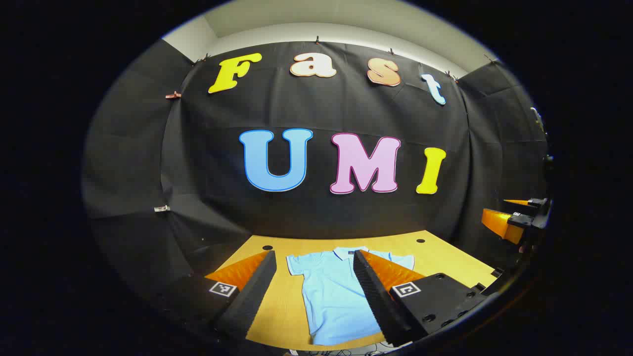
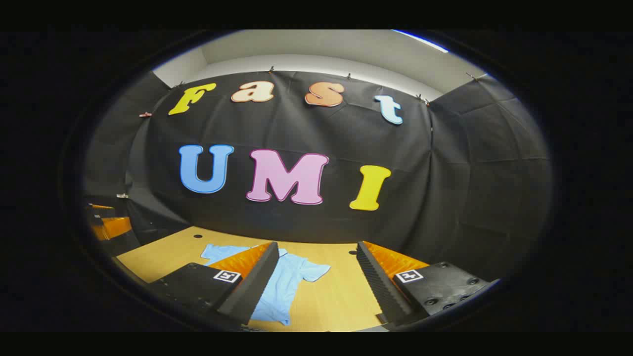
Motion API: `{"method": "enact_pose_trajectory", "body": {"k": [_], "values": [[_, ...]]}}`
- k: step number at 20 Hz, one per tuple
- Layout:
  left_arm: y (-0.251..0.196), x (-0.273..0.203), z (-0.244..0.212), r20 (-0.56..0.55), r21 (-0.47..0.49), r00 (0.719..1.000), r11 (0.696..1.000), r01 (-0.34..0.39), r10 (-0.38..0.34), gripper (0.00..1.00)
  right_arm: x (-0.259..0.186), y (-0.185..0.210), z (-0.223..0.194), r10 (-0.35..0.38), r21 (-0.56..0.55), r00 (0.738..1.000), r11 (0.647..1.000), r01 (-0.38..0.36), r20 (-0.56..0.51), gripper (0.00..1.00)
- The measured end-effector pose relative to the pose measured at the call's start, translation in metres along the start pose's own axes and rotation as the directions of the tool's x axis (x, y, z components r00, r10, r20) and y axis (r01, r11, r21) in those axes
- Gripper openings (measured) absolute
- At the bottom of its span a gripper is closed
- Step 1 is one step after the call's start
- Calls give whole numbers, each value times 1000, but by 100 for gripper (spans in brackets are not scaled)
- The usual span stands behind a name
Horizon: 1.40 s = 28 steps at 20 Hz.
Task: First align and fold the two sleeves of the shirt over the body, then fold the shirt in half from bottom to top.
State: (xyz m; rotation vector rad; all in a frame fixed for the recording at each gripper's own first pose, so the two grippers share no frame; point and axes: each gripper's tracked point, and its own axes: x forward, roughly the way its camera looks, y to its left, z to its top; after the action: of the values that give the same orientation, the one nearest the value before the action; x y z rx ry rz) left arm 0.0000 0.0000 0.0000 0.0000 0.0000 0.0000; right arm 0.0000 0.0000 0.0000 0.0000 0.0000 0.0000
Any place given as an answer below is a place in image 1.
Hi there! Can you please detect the black backdrop cloth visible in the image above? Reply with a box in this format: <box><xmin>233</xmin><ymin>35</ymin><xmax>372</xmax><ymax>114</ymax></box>
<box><xmin>82</xmin><ymin>39</ymin><xmax>552</xmax><ymax>317</ymax></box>

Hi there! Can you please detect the light blue T-shirt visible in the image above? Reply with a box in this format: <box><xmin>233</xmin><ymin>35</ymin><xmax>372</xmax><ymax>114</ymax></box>
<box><xmin>286</xmin><ymin>246</ymin><xmax>415</xmax><ymax>346</ymax></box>

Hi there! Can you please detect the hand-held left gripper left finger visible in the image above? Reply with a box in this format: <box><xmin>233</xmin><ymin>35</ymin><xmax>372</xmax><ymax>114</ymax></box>
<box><xmin>153</xmin><ymin>250</ymin><xmax>277</xmax><ymax>343</ymax></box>

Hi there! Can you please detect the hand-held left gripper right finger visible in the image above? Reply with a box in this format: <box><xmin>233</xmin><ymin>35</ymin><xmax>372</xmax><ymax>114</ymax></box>
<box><xmin>353</xmin><ymin>250</ymin><xmax>497</xmax><ymax>347</ymax></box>

